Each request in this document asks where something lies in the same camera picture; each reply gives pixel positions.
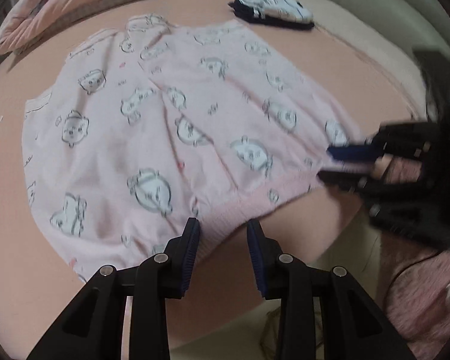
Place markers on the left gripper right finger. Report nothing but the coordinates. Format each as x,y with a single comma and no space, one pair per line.
264,253

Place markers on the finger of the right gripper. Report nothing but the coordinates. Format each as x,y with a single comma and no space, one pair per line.
355,153
345,181

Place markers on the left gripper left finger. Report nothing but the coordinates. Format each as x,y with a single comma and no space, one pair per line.
182,253

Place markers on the pink cartoon print pajama pants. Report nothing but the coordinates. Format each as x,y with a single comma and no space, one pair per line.
151,125

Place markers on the folded white navy clothes stack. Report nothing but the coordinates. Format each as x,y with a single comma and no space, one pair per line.
288,14

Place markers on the pink fluffy blanket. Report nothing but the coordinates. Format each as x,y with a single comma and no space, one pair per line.
413,290

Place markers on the beige upholstered headboard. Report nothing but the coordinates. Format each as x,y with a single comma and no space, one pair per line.
378,3

